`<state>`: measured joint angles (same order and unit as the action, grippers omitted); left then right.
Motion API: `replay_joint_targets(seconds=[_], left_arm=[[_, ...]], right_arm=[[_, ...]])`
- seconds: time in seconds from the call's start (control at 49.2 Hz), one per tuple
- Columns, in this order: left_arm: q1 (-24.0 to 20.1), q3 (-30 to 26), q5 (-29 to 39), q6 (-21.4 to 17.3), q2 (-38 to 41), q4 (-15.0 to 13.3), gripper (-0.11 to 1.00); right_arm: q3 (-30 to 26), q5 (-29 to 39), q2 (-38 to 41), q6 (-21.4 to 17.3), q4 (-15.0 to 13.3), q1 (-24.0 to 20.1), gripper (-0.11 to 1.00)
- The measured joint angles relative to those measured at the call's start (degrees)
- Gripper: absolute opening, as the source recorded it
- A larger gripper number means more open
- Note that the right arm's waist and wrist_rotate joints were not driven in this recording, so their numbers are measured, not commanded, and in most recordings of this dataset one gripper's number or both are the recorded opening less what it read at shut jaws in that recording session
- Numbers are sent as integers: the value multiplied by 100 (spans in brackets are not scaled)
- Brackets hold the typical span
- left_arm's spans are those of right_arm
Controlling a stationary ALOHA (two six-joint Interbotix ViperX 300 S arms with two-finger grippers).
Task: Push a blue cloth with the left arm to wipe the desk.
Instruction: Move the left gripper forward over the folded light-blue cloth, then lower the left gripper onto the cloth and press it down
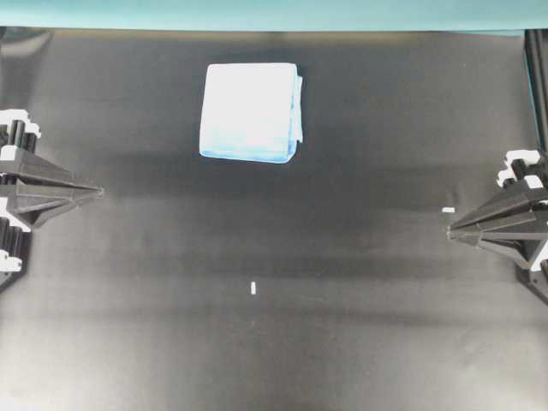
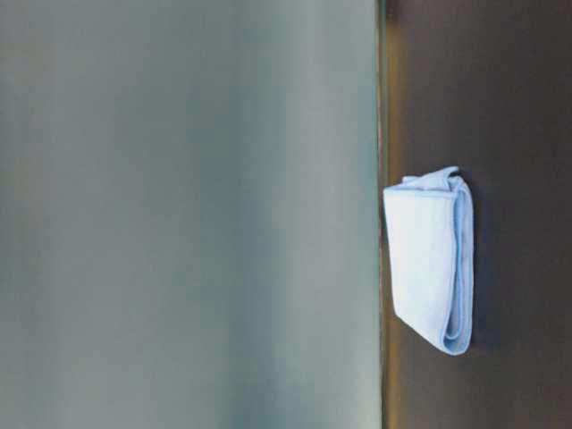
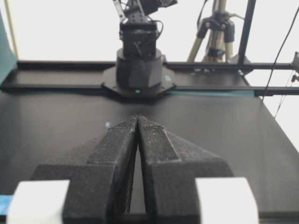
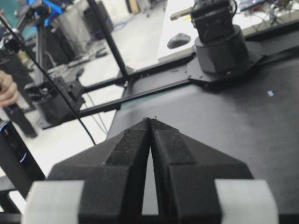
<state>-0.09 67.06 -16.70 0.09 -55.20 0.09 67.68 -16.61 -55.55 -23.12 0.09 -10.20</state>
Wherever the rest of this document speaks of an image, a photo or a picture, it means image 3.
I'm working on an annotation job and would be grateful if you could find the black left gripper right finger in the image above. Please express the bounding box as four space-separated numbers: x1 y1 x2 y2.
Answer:
138 116 234 224

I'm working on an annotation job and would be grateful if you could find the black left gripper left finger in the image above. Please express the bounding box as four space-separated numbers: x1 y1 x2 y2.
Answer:
31 116 138 224

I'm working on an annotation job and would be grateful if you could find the teal backdrop panel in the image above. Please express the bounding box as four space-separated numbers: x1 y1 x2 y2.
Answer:
0 7 18 84

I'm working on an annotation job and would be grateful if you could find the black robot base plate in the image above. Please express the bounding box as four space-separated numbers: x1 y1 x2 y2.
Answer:
100 54 176 98

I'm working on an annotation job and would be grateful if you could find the black aluminium frame rail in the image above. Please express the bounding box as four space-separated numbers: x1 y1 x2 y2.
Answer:
0 61 299 98

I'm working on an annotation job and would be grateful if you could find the beige camera tripod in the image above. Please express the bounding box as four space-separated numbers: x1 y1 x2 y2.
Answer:
187 0 235 63

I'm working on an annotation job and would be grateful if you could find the black vertical frame post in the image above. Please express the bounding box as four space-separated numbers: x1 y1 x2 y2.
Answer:
238 0 256 65

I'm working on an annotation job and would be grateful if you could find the black hanging cable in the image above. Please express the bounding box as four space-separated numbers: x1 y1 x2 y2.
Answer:
261 0 299 102

